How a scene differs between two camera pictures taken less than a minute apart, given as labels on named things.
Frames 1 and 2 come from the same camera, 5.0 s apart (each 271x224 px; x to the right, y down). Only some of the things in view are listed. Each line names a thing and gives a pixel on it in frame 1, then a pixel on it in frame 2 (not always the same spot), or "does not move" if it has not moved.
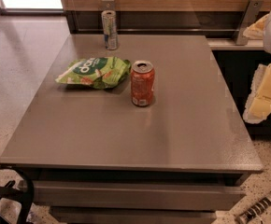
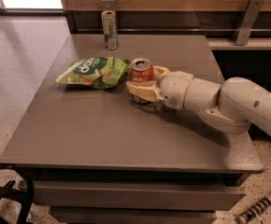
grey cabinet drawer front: [138, 195] does not move
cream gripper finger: [256, 30] to [159, 72]
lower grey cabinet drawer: [134, 215] does not move
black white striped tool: [259, 207] does not move
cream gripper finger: [267, 90] to [146, 90]
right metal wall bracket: [249, 18] does not move
